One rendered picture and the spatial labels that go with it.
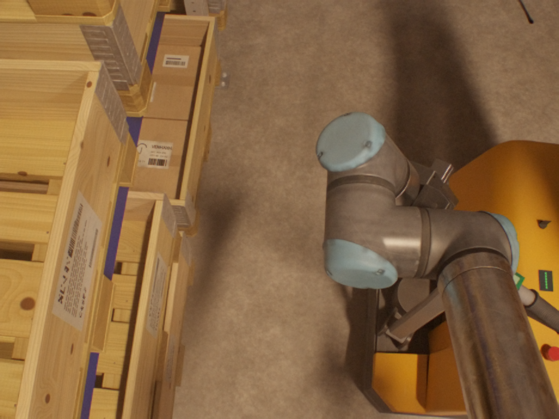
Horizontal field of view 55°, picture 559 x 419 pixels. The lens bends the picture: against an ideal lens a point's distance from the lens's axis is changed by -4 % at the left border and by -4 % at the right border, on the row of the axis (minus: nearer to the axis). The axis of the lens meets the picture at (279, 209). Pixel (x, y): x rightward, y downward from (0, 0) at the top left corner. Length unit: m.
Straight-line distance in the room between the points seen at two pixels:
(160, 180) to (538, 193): 1.28
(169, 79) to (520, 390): 1.94
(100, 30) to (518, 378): 0.91
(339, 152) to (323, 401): 1.73
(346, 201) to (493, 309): 0.22
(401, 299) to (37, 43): 1.40
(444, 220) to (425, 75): 2.30
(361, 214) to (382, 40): 2.41
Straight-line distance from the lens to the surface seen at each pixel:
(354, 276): 0.68
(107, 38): 1.13
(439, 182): 0.91
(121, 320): 1.67
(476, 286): 0.63
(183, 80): 2.26
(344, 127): 0.72
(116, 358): 1.63
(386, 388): 2.04
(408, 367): 2.03
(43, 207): 1.17
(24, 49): 1.25
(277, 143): 2.64
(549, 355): 1.59
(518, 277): 1.02
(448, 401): 1.83
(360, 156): 0.69
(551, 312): 1.13
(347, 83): 2.85
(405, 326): 1.82
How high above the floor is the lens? 2.33
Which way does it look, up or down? 69 degrees down
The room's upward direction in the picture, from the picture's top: 2 degrees clockwise
